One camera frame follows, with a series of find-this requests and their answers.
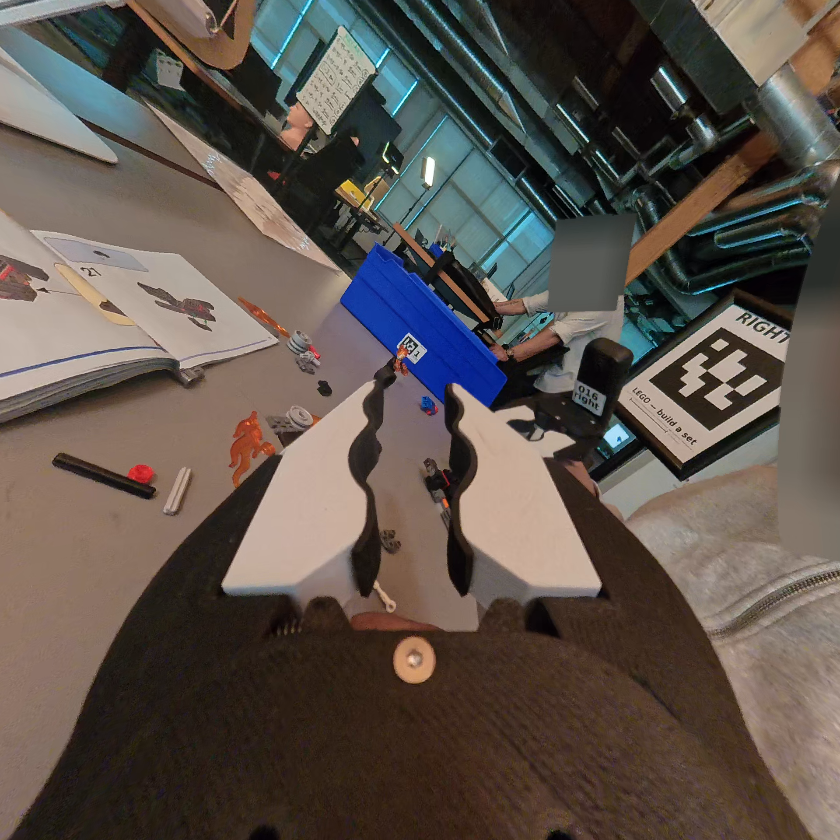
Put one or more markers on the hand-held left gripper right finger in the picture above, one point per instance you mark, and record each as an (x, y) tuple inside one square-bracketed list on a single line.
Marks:
[(525, 518)]

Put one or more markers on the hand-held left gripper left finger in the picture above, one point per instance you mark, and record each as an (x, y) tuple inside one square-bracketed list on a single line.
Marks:
[(302, 505)]

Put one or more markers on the black red lego assembly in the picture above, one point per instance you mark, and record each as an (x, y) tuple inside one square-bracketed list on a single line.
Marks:
[(438, 485)]

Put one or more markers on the small dark grey lego connector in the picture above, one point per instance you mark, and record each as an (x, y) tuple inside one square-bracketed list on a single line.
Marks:
[(390, 539)]

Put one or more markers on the small white lego pin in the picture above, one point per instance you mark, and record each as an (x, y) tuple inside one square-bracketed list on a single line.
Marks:
[(385, 596)]

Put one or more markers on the light grey lego bar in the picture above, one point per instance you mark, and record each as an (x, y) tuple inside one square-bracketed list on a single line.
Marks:
[(177, 491)]

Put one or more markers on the small grey red lego piece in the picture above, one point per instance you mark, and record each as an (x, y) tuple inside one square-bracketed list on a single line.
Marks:
[(308, 359)]

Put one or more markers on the small blue red lego piece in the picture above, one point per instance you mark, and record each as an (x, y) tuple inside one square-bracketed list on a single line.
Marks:
[(428, 405)]

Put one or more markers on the red round lego stud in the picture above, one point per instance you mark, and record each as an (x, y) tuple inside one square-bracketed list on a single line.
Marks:
[(141, 472)]

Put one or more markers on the grey lego wheel hub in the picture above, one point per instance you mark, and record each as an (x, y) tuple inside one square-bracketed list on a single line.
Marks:
[(300, 341)]

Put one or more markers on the dark grey lego clip piece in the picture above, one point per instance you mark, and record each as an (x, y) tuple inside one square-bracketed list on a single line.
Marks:
[(190, 375)]

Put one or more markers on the orange lego minifigure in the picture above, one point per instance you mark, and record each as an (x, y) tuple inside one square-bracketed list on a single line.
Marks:
[(401, 361)]

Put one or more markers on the long black lego bar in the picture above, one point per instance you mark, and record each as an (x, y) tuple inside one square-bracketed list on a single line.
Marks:
[(102, 476)]

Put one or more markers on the lego instruction booklet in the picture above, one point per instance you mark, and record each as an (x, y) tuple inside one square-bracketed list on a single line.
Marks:
[(98, 315)]

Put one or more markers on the orange transparent flame piece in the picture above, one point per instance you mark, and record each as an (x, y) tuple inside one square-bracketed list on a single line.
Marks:
[(253, 446)]

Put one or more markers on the grey wheel hub on plate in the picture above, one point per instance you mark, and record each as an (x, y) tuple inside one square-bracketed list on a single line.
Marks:
[(296, 417)]

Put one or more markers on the black white marker sign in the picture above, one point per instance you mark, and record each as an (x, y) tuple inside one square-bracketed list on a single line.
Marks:
[(715, 374)]

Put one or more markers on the black office chair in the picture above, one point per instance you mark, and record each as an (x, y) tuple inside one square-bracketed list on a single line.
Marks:
[(463, 289)]

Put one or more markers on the blue plastic bin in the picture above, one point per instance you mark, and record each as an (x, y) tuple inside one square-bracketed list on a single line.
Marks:
[(426, 321)]

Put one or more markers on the orange transparent blade piece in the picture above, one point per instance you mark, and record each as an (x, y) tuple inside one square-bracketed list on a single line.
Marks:
[(262, 315)]

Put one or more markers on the person's grey zip hoodie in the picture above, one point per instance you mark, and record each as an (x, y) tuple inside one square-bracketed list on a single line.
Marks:
[(754, 590)]

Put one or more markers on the standing panel light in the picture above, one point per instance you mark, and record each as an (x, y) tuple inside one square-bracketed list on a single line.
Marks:
[(430, 172)]

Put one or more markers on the large white printed sheet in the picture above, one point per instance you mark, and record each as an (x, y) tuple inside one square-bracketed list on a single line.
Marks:
[(262, 203)]

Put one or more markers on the white printed chart board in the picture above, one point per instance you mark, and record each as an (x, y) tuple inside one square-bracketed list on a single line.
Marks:
[(334, 79)]

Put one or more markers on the white flat board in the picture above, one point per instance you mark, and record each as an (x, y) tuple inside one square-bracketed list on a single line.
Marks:
[(46, 105)]

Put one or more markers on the silver ventilation duct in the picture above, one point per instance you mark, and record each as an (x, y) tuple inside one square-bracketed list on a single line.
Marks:
[(791, 118)]

